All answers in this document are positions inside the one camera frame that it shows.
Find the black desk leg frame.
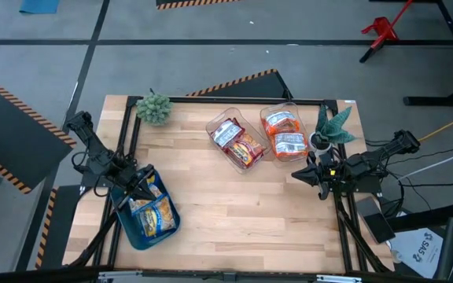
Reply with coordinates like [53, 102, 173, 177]
[402, 0, 453, 107]

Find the orange Maruchan ramen packet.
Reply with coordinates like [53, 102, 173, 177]
[263, 110, 301, 137]
[271, 131, 310, 160]

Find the angled hazard-striped black mat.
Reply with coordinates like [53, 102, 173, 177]
[186, 68, 294, 100]

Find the small hazard-striped black mat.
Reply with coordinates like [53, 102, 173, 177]
[155, 0, 243, 10]

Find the teal plastic bin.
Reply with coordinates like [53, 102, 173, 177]
[110, 169, 182, 252]

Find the flat black box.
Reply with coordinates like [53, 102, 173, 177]
[355, 196, 396, 244]

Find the white printed paper sheet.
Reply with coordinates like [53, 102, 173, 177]
[389, 226, 444, 280]

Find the large hazard-striped black mat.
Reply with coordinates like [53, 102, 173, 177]
[0, 69, 77, 195]

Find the blue floor mat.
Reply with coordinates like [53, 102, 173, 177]
[18, 0, 61, 16]

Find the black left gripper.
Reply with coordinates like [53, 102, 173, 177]
[118, 164, 157, 201]

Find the narrow clear plastic container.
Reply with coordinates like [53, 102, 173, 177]
[259, 101, 311, 169]

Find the red Maruchan ramen packet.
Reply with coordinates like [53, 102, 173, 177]
[226, 131, 266, 170]
[209, 117, 245, 149]

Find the narrow hazard-striped black mat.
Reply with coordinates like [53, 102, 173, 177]
[35, 184, 83, 271]

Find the spiky plant in white pot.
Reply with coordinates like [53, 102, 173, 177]
[308, 104, 359, 153]

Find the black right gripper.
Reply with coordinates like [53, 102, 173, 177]
[291, 155, 349, 200]

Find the silver metal bracket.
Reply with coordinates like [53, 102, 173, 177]
[98, 270, 145, 282]
[315, 274, 363, 283]

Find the white floor cable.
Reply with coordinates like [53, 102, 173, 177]
[397, 143, 453, 182]

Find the round green succulent plant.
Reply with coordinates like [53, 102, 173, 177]
[134, 88, 174, 127]

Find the wide clear plastic container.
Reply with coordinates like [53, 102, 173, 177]
[204, 106, 274, 175]

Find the black floor cable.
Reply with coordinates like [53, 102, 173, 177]
[401, 181, 453, 189]
[383, 141, 453, 163]

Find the yellow power cable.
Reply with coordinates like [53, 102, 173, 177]
[418, 109, 453, 143]

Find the red floor stand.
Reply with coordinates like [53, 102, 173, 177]
[359, 0, 414, 64]

